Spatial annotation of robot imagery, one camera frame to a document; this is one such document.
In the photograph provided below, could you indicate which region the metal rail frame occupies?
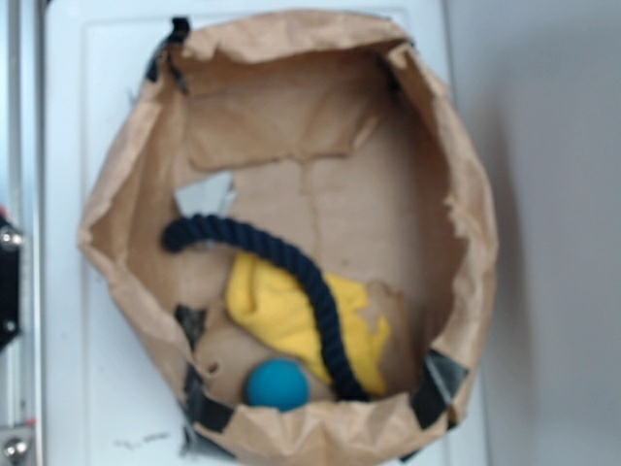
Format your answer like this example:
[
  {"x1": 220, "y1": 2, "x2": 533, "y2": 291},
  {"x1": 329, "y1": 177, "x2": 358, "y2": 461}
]
[{"x1": 1, "y1": 1, "x2": 43, "y2": 465}]

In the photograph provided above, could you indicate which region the yellow cloth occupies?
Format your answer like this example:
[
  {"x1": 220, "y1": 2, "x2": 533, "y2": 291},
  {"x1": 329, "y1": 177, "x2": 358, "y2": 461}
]
[{"x1": 225, "y1": 252, "x2": 391, "y2": 395}]

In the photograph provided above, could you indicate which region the brown paper bag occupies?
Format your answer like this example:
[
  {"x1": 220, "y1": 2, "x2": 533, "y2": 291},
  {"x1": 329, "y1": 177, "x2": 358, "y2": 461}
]
[{"x1": 79, "y1": 10, "x2": 498, "y2": 465}]

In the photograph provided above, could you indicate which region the teal blue ball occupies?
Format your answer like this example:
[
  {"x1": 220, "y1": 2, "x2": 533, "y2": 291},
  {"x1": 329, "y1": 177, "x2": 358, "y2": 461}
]
[{"x1": 245, "y1": 359, "x2": 311, "y2": 412}]

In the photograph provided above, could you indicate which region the white tray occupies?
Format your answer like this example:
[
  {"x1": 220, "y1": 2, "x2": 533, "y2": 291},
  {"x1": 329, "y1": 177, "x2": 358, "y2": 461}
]
[{"x1": 36, "y1": 5, "x2": 490, "y2": 466}]

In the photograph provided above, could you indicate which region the black bracket with bolts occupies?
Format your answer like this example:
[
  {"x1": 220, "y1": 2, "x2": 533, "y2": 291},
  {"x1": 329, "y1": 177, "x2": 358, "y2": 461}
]
[{"x1": 0, "y1": 206, "x2": 24, "y2": 350}]

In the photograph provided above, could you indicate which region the dark blue rope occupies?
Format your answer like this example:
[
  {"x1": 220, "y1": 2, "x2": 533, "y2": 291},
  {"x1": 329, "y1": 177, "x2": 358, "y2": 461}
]
[{"x1": 161, "y1": 213, "x2": 369, "y2": 402}]

